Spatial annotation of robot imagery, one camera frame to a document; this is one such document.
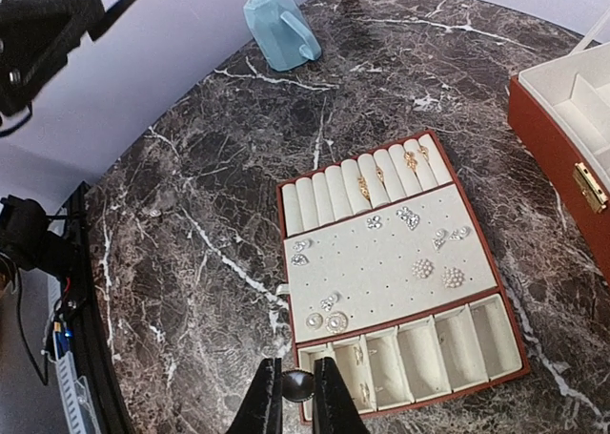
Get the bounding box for crystal cluster earring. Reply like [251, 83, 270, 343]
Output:
[396, 206, 420, 231]

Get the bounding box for pearl cluster earring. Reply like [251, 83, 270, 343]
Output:
[412, 258, 434, 279]
[441, 267, 465, 289]

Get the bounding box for round crystal halo earring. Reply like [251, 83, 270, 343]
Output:
[324, 311, 349, 335]

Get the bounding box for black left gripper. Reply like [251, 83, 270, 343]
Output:
[1, 0, 137, 116]

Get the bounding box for white slotted cable duct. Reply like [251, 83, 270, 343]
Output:
[48, 276, 102, 434]

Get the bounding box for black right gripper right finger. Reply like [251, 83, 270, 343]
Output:
[312, 357, 370, 434]

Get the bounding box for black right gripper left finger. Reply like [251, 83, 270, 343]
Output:
[226, 358, 282, 434]

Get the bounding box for pearl cluster earring upper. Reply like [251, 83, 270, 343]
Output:
[441, 267, 465, 289]

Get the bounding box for red jewelry tray insert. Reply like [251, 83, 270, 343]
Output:
[276, 130, 530, 418]

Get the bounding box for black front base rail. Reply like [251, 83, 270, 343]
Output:
[64, 182, 133, 433]

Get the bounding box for gold oval earring left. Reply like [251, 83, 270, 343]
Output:
[354, 345, 364, 365]

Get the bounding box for pearl cluster earring lower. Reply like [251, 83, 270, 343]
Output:
[412, 258, 434, 279]

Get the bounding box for crystal leaf earring front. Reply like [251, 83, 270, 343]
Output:
[290, 253, 309, 267]

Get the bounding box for pearl drop earring pair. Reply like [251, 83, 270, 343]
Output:
[432, 226, 471, 252]

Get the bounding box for round pearl halo earring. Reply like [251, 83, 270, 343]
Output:
[305, 312, 324, 330]

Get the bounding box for red open jewelry box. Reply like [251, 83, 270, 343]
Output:
[508, 13, 609, 275]

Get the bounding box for light blue ceramic mug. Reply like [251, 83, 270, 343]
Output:
[243, 0, 322, 72]

